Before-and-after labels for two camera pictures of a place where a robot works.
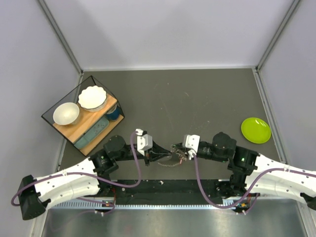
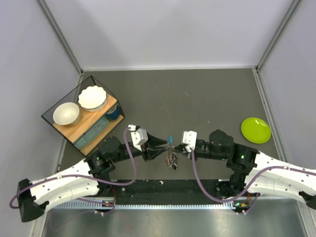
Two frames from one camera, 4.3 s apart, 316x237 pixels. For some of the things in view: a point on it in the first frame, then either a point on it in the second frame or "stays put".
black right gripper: x=184 y=149 stays put
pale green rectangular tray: x=92 y=133 stays put
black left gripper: x=158 y=152 → x=153 y=150
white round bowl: x=66 y=113 stays put
